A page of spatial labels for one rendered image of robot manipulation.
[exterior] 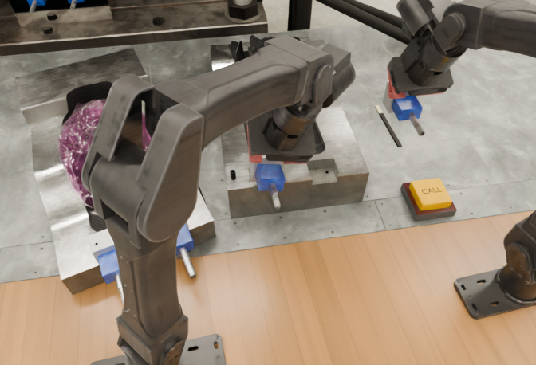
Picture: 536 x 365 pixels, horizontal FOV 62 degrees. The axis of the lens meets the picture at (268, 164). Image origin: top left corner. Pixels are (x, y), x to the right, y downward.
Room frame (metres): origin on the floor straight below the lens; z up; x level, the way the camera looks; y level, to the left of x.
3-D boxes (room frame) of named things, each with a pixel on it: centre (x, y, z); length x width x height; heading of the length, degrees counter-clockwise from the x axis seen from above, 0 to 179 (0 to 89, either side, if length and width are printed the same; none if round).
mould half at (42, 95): (0.61, 0.32, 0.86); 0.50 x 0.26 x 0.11; 26
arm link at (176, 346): (0.22, 0.16, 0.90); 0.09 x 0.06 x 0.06; 51
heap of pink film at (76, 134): (0.61, 0.31, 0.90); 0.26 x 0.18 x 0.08; 26
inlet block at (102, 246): (0.35, 0.24, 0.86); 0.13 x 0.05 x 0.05; 26
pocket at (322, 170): (0.54, -0.10, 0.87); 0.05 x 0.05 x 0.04; 9
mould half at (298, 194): (0.75, -0.02, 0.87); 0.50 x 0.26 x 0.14; 9
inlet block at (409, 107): (0.64, -0.27, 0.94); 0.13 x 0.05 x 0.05; 9
